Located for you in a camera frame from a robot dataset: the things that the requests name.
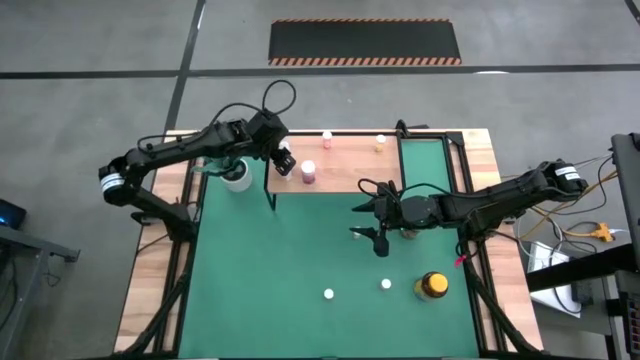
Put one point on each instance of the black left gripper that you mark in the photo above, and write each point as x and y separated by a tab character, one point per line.
267	132

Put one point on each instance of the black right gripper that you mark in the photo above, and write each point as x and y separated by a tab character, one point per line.
415	212

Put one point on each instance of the pale yellow pill vial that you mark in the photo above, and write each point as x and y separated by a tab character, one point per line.
381	142
356	237

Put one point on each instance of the pink labelled bottle white cap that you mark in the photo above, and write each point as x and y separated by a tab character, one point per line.
308	171

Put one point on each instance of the amber pill vial white cap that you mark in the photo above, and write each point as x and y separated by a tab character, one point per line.
328	294

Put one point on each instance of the dark bottle orange cap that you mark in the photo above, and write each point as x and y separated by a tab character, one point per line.
434	284

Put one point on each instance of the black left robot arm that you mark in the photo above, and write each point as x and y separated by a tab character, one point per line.
175	145

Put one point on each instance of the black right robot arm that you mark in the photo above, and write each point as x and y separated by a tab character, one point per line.
500	192

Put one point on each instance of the wooden shelf with black legs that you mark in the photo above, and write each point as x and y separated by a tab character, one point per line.
350	170

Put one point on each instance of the snake plant in white pot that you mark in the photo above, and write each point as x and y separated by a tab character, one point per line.
237	177

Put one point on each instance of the pink tag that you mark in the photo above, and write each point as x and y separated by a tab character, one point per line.
459	260

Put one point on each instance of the green table mat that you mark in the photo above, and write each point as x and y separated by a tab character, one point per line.
300	325

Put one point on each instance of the black hazard-striped floor mat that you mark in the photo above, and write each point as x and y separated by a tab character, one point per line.
365	42

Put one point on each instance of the white box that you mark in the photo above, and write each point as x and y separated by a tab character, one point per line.
545	260

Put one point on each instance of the black side table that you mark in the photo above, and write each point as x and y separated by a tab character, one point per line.
575	270

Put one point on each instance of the yellow power splitter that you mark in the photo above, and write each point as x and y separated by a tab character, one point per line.
602	232

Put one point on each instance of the grey monitor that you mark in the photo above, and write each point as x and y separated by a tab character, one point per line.
630	185

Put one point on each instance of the grey desk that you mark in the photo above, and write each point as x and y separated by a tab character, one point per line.
30	245

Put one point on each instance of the black keypad device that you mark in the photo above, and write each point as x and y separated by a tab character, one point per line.
631	315

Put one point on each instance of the dark device with blue light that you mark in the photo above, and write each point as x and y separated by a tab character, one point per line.
10	215

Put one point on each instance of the black metal table frame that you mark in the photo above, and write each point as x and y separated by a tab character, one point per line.
430	135

